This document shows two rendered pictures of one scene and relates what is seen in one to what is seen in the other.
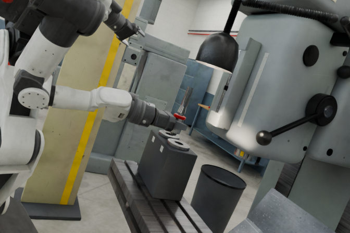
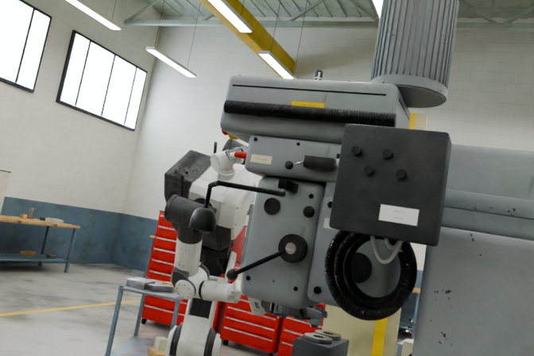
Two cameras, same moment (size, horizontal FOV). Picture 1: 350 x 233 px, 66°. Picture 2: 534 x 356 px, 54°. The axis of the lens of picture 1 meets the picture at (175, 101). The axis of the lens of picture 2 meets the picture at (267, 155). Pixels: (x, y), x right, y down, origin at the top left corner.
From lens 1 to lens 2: 1.32 m
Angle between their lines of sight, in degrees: 54
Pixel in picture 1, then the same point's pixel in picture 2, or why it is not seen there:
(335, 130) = (316, 267)
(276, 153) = (264, 293)
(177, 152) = (303, 341)
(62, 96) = (207, 288)
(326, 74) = (296, 217)
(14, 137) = (190, 333)
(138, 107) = not seen: hidden behind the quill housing
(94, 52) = not seen: hidden behind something
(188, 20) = not seen: outside the picture
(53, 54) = (185, 251)
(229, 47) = (197, 214)
